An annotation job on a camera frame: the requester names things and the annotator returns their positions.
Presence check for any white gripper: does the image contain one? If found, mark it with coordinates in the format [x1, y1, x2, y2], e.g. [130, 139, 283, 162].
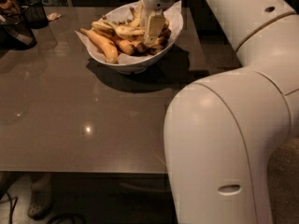
[142, 0, 176, 45]

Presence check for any spotted banana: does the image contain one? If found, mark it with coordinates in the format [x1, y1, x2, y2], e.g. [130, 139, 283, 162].
[129, 3, 144, 27]
[104, 20, 145, 41]

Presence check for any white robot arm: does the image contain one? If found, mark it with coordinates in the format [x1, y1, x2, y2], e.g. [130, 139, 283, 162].
[164, 0, 299, 224]

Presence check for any spotted banana back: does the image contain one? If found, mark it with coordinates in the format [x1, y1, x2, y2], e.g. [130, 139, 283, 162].
[129, 3, 144, 27]

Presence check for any white bowl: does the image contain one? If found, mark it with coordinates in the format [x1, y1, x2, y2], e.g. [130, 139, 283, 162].
[83, 1, 184, 76]

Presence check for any long banana front left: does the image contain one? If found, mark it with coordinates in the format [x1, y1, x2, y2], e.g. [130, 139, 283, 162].
[79, 28, 118, 63]

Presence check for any small bananas right pile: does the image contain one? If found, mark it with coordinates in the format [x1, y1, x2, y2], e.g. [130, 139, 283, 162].
[113, 20, 171, 55]

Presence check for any small wrapper on table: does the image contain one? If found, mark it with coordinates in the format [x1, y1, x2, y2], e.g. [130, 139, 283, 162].
[47, 12, 61, 21]

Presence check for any black mesh cup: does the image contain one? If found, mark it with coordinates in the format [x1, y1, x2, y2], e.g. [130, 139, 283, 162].
[20, 0, 49, 29]

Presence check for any black mesh basket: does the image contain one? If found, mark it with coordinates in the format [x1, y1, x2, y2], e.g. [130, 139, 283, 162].
[0, 14, 36, 50]

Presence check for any grey clog shoe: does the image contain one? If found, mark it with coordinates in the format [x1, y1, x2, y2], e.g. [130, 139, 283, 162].
[27, 191, 52, 219]

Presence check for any drawer handle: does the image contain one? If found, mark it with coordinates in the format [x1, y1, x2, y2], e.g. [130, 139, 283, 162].
[120, 182, 171, 193]

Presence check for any black floor cable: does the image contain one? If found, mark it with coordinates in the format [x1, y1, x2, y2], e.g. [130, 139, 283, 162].
[0, 191, 87, 224]

